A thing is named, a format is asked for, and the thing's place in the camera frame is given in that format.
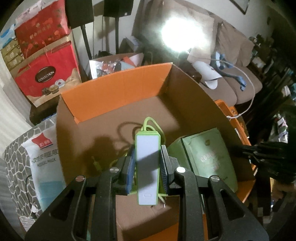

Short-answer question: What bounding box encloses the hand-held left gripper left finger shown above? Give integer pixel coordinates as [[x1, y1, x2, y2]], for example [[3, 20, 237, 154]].
[[24, 145, 137, 241]]

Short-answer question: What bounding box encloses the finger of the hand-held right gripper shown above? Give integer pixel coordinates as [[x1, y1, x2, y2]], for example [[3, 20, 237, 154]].
[[240, 142, 278, 165]]

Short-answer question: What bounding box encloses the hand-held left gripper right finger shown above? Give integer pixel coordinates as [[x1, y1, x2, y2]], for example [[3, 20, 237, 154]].
[[159, 145, 270, 241]]

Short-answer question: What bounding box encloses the white green power bank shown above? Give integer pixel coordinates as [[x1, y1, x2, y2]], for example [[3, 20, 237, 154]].
[[135, 132, 162, 205]]

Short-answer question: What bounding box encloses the green charging cable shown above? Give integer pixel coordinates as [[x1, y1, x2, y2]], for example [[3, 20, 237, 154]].
[[91, 117, 168, 209]]

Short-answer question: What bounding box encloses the green tissue pack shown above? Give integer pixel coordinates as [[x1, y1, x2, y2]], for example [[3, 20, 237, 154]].
[[168, 127, 238, 193]]

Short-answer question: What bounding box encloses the orange cardboard box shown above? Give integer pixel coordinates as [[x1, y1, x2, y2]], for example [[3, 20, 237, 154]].
[[56, 62, 257, 241]]

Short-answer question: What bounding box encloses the brown sofa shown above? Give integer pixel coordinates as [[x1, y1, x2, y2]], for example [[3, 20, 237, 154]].
[[134, 0, 264, 107]]

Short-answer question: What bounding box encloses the dark cluttered shelf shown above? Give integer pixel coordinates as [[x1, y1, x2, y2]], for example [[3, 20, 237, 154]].
[[250, 14, 296, 144]]

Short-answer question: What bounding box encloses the white mask packet red logo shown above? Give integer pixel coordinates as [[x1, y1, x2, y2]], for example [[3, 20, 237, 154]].
[[20, 133, 67, 211]]

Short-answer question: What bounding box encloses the cardboard box of clutter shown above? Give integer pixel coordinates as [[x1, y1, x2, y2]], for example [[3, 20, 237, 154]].
[[89, 53, 145, 80]]

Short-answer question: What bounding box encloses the medium brown cushion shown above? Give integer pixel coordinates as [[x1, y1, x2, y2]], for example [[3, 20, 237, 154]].
[[217, 22, 245, 66]]

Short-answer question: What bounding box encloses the patterned grey stool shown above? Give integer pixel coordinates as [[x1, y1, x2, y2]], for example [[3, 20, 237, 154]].
[[2, 116, 58, 232]]

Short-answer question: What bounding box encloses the red gift bag brown oval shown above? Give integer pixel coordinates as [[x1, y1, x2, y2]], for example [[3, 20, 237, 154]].
[[15, 42, 82, 107]]

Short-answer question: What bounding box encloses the black speaker stand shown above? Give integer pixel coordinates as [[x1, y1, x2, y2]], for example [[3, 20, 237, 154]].
[[80, 25, 94, 62], [114, 16, 120, 54]]

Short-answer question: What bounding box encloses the large brown cushion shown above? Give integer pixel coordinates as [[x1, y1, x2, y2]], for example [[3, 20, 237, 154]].
[[187, 9, 216, 61]]

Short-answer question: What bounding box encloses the framed ink painting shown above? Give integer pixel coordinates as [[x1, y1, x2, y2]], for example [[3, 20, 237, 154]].
[[231, 0, 249, 14]]

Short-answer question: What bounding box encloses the gold patterned box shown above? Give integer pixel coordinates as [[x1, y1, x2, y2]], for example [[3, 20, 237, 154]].
[[3, 50, 22, 63], [1, 43, 19, 56], [7, 57, 24, 71]]

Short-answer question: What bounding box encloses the black speaker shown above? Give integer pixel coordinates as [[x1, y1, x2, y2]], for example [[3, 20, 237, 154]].
[[103, 0, 134, 17], [65, 0, 94, 29]]

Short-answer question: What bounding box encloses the red floral gift bag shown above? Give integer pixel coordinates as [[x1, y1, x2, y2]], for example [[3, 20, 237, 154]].
[[14, 0, 72, 58]]

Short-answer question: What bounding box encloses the blue tissue pack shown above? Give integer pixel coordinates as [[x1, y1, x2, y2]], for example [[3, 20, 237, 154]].
[[0, 28, 16, 47]]

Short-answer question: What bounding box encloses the long white charging cable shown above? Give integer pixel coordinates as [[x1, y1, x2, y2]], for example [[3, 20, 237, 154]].
[[209, 58, 256, 120]]

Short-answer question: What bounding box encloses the blue grey plastic frame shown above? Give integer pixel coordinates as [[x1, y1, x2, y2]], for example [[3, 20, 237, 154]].
[[215, 51, 247, 92]]

